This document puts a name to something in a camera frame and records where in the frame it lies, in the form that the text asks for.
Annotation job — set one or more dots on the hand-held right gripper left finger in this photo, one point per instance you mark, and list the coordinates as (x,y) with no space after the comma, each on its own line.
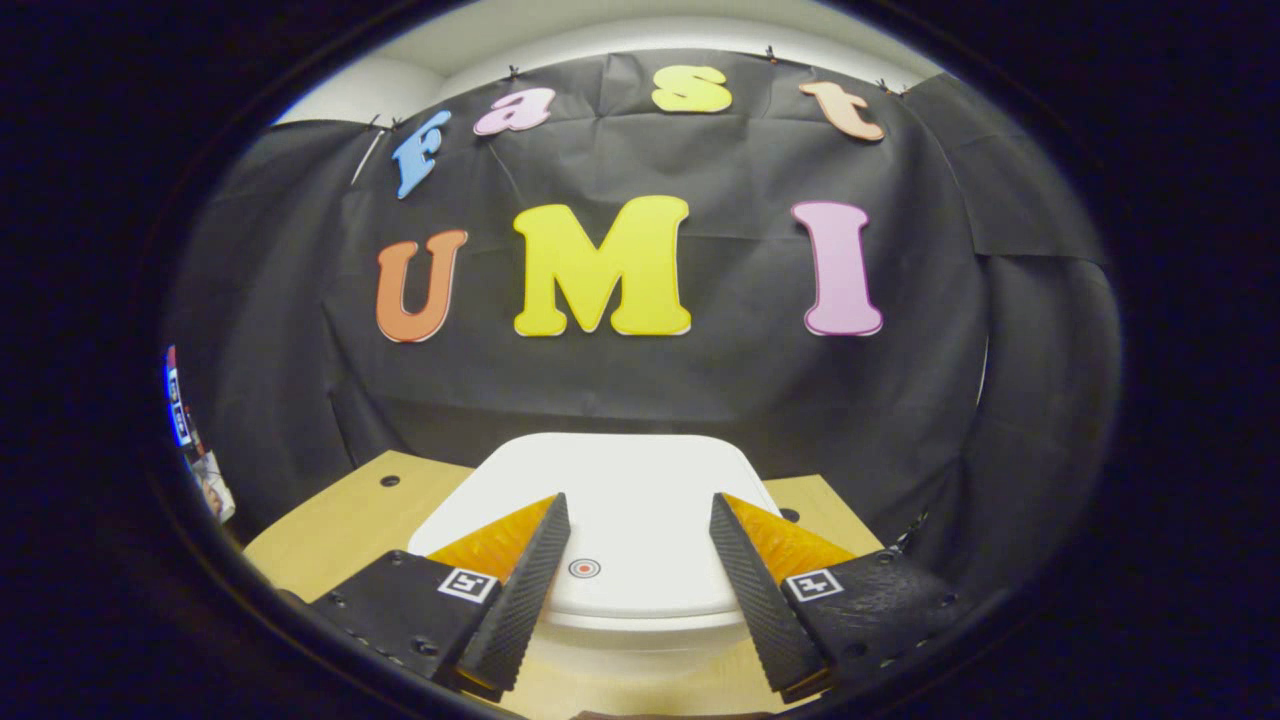
(525,590)

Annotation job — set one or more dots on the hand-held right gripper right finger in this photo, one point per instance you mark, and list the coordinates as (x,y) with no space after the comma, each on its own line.
(760,600)

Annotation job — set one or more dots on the white desktop garbage bin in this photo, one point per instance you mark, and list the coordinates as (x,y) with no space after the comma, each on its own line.
(640,500)

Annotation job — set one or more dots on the wooden desktop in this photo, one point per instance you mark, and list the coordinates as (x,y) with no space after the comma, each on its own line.
(340,530)

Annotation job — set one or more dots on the black backdrop cloth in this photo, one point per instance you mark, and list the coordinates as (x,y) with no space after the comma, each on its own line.
(750,400)

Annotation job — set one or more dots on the white papers on side desk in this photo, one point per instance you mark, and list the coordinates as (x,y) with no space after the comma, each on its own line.
(212,490)

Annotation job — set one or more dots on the computer monitor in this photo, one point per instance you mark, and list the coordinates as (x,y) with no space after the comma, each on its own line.
(178,400)

